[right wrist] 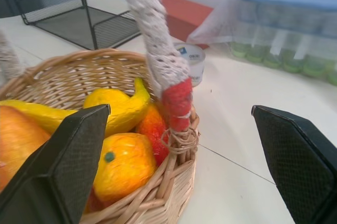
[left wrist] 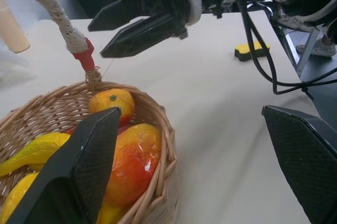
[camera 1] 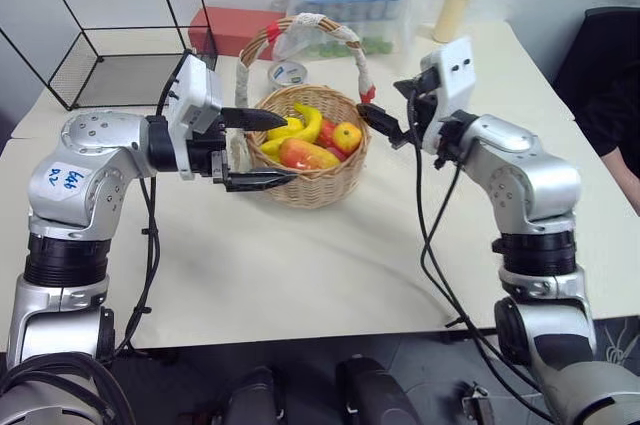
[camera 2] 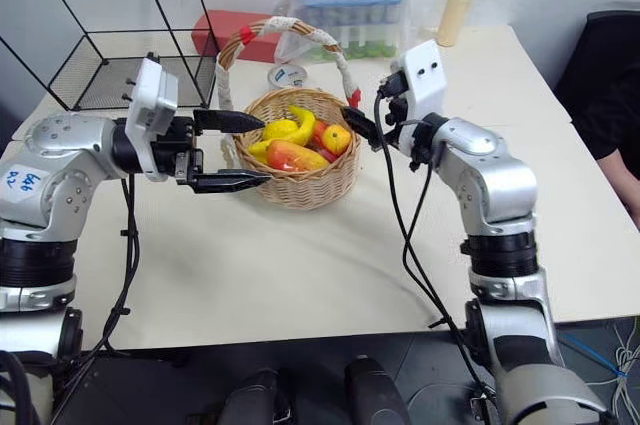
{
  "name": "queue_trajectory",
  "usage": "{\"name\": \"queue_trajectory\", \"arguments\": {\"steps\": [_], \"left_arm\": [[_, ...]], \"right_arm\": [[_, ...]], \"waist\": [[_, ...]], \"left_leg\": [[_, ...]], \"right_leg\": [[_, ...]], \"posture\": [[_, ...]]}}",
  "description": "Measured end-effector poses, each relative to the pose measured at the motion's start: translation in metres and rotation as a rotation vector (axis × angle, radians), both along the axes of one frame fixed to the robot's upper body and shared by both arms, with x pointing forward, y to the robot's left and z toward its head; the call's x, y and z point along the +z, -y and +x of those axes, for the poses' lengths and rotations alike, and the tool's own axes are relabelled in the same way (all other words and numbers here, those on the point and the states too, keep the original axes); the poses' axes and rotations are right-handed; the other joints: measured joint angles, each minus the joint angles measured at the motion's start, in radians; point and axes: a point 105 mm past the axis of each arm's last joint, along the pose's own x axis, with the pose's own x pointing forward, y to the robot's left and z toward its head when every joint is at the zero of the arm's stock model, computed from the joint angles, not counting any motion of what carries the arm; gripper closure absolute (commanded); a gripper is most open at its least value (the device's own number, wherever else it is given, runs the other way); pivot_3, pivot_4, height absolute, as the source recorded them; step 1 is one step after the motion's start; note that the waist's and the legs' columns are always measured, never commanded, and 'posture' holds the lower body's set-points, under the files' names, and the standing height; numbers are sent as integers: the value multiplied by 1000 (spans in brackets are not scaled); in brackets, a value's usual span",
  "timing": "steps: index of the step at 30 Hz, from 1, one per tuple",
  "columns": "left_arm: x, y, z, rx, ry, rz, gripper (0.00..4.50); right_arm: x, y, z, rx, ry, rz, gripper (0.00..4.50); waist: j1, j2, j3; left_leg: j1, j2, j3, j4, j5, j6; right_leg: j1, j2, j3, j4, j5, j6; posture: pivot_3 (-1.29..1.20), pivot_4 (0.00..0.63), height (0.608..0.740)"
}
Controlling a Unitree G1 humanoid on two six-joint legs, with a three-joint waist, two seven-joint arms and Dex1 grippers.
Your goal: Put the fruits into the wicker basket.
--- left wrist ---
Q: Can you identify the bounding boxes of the wicker basket with lace handle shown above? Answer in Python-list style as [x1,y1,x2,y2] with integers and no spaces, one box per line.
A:
[0,0,181,224]

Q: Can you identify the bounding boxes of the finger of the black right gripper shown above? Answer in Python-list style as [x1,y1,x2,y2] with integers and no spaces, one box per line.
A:
[100,12,185,59]
[87,0,148,33]

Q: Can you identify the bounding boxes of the yellow and black sponge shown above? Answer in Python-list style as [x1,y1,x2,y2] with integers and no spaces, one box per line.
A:
[234,41,271,63]

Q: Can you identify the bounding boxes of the white sneaker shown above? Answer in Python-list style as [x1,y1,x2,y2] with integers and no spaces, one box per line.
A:
[275,13,318,33]
[295,37,337,57]

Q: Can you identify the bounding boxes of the grey metal table frame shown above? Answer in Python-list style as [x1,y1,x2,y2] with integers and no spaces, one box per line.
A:
[273,25,323,79]

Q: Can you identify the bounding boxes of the yellow lemon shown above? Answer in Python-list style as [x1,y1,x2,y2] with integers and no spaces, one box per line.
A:
[0,171,41,224]

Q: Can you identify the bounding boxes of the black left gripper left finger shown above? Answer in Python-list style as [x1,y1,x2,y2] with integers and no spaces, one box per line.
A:
[5,106,123,224]

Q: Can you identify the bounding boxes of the small orange yellow mango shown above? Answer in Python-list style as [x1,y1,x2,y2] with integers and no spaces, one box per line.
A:
[88,89,136,127]

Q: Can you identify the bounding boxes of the beige cylindrical bottle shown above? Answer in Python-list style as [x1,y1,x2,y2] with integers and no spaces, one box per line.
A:
[0,0,31,54]

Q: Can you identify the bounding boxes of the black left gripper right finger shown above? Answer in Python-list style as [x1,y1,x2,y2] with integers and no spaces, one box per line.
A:
[261,104,337,224]

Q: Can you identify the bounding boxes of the yellow banana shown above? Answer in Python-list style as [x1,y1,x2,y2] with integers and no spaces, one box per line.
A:
[0,132,72,178]

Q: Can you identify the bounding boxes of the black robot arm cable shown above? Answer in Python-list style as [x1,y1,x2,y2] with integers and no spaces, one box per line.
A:
[228,0,337,101]

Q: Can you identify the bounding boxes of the large red yellow mango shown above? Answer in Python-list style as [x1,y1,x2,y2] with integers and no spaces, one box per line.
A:
[104,123,163,207]

